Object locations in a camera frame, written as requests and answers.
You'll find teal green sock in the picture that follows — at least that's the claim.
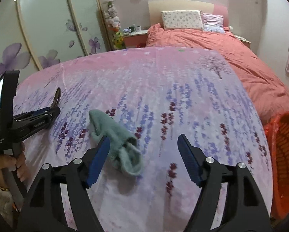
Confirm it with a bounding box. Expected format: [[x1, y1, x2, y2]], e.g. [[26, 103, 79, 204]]
[[89, 109, 144, 177]]

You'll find person left hand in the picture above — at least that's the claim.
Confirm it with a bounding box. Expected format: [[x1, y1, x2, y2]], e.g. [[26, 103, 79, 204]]
[[0, 142, 30, 189]]

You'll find orange plastic laundry basket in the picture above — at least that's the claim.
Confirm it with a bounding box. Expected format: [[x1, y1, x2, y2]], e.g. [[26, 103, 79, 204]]
[[264, 112, 289, 219]]

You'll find sliding floral wardrobe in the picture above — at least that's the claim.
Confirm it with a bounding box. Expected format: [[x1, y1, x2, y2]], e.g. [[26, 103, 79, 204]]
[[0, 0, 108, 78]]

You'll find coral red bed duvet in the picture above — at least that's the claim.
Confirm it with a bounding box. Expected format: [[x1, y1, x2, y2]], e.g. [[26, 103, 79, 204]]
[[146, 24, 289, 125]]

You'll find floral pink purple tablecloth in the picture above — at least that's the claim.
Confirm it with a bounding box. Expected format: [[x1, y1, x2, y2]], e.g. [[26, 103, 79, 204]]
[[13, 47, 273, 231]]

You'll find hanging plush toy organizer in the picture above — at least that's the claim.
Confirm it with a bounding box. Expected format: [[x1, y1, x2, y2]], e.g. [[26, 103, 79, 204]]
[[104, 0, 126, 50]]

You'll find pink left nightstand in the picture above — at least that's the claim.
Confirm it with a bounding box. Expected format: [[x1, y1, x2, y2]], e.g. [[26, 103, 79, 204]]
[[124, 30, 148, 48]]

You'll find white mug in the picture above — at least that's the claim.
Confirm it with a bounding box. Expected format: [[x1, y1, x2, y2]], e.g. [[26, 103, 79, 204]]
[[134, 26, 142, 32]]

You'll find right nightstand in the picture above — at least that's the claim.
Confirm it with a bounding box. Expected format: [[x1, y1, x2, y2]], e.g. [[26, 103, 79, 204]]
[[235, 35, 251, 49]]

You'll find beige pink headboard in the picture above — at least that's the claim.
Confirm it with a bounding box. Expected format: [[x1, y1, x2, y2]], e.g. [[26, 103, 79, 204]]
[[148, 0, 229, 27]]

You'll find striped pink pillow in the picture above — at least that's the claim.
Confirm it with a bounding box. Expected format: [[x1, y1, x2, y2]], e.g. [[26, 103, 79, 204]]
[[202, 13, 225, 34]]

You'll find floral white pillow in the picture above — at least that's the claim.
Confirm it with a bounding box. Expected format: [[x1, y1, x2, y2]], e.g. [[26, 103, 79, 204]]
[[161, 10, 204, 30]]

